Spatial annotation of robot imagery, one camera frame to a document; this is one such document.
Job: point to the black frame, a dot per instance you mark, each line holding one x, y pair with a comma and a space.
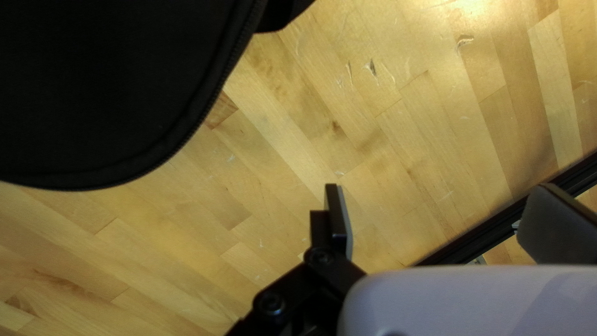
489, 235

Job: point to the black backpack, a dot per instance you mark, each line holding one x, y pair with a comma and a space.
93, 93

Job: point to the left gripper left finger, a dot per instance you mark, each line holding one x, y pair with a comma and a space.
333, 224

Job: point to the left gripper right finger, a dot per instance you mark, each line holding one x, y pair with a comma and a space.
559, 228

